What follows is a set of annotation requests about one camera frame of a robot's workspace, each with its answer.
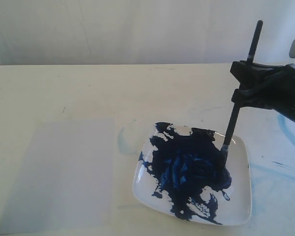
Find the black camera cable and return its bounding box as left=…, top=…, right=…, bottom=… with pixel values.
left=240, top=61, right=295, bottom=95

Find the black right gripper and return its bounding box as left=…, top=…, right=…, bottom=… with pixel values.
left=230, top=60, right=295, bottom=123

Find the white square paint plate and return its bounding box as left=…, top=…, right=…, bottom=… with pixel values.
left=133, top=122, right=252, bottom=226

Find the white sheet of paper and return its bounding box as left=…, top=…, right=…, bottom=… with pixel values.
left=0, top=118, right=114, bottom=235

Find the black paintbrush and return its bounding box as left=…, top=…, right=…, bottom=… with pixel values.
left=220, top=20, right=263, bottom=167

